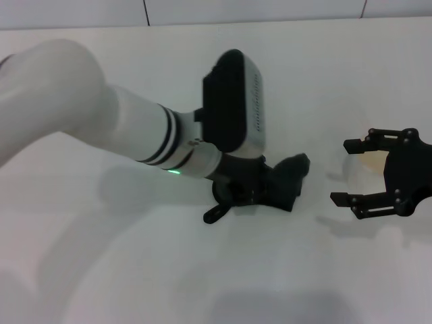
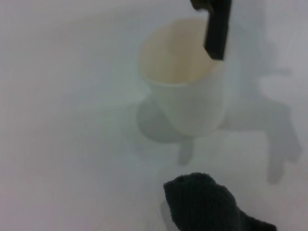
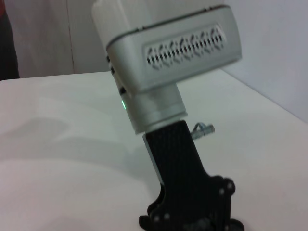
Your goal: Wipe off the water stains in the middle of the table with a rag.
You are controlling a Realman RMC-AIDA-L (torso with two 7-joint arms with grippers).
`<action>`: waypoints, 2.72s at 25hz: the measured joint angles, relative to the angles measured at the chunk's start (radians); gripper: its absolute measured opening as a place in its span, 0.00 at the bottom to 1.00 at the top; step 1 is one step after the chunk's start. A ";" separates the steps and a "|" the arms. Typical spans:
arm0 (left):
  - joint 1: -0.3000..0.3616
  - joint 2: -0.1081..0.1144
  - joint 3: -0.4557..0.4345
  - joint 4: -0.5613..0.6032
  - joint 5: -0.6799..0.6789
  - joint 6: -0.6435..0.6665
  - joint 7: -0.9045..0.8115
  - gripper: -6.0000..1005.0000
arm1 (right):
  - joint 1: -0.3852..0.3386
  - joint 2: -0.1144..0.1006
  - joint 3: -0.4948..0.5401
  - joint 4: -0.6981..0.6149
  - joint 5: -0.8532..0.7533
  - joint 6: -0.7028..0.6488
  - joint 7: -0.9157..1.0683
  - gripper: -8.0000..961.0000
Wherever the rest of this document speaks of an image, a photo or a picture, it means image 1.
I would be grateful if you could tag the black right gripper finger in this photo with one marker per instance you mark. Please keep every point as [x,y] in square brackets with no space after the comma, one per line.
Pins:
[371,141]
[366,204]

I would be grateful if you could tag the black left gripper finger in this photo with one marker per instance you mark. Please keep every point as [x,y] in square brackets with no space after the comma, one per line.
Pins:
[258,197]
[224,192]

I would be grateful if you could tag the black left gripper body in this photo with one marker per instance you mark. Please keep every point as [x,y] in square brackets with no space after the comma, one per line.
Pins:
[239,172]

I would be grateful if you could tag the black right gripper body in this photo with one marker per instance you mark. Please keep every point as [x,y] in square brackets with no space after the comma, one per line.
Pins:
[410,175]

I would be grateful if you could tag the white paper cup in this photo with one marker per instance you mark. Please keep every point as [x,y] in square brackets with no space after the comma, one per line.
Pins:
[371,162]

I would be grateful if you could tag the dark blue rag with loop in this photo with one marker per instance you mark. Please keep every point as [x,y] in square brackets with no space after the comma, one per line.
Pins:
[287,182]

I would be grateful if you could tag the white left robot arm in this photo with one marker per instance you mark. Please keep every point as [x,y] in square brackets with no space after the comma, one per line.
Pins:
[77,104]

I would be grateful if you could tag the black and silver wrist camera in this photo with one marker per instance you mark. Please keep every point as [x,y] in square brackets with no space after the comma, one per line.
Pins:
[229,101]

